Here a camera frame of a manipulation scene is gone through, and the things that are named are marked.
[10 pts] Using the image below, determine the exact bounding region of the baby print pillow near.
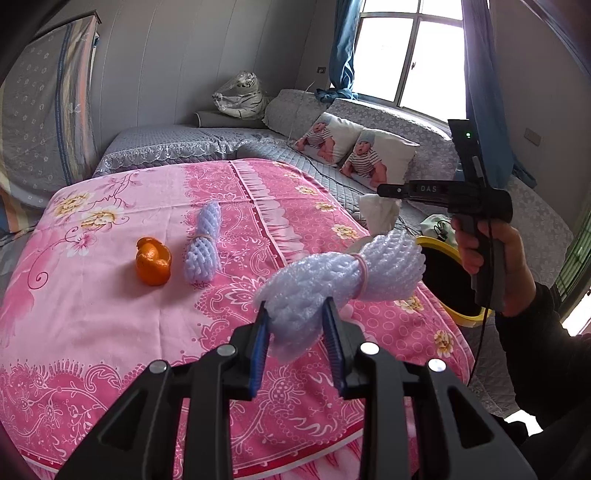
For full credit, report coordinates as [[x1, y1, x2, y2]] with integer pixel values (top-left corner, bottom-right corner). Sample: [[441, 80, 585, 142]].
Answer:
[[339, 129, 420, 191]]

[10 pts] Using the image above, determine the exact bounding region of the green cloth on sofa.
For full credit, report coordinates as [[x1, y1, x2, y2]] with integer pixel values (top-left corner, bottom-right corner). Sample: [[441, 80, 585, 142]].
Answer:
[[420, 214, 457, 246]]

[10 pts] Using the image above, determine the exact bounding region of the pink floral table cloth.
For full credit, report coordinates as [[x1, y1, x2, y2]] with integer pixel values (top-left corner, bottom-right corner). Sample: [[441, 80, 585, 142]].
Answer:
[[1, 159, 474, 479]]

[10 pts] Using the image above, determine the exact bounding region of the yellow rimmed trash bin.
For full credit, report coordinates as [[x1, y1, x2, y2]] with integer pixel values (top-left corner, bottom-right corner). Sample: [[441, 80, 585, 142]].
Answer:
[[416, 236, 491, 328]]

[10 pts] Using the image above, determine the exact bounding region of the blue curtain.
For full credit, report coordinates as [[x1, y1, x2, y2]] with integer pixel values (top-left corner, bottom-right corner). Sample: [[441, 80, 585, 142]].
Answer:
[[315, 0, 363, 104], [461, 0, 537, 188]]

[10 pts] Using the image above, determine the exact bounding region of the baby print pillow far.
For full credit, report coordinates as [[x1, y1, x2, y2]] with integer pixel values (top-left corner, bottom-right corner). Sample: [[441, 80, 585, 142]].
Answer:
[[294, 112, 363, 167]]

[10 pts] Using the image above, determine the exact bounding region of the white tiger plush toy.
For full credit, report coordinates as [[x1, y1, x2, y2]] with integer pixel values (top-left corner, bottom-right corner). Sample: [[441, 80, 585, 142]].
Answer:
[[212, 71, 267, 120]]

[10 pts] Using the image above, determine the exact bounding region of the blue curtain left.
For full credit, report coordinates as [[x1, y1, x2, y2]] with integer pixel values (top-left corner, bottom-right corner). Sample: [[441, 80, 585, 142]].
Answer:
[[315, 0, 363, 104]]

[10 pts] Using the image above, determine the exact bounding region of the grey quilted sofa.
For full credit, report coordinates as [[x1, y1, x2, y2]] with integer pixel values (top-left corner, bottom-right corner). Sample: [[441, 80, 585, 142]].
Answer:
[[92, 89, 573, 417]]

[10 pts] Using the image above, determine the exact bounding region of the small purple foam net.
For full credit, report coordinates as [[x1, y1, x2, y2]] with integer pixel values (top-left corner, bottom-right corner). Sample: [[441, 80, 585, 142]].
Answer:
[[183, 200, 221, 284]]

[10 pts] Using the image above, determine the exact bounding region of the striped grey cloth cover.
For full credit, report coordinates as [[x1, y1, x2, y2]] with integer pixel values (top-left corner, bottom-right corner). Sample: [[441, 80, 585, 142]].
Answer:
[[1, 12, 99, 234]]

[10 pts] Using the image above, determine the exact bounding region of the right hand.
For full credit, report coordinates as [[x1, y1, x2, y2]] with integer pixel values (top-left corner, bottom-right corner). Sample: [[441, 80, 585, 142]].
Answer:
[[450, 216, 538, 318]]

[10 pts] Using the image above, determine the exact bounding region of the grey rolled cushion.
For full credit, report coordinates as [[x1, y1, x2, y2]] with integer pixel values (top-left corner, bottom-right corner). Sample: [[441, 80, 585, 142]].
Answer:
[[193, 110, 266, 129]]

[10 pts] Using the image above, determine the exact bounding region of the window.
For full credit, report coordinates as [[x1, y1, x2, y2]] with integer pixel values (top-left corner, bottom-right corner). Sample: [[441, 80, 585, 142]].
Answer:
[[353, 0, 466, 122]]

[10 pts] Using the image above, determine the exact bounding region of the baby print pillow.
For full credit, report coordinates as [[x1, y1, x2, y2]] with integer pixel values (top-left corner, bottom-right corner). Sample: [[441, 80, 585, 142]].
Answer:
[[294, 112, 363, 167], [339, 129, 420, 191]]

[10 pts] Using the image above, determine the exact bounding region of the blue curtain right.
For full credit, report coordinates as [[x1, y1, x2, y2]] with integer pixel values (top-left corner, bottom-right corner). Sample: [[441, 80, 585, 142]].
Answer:
[[461, 0, 537, 188]]

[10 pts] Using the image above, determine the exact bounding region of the large purple foam net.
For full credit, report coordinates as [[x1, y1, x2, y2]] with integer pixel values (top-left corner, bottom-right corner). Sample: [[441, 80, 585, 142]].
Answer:
[[253, 229, 425, 363]]

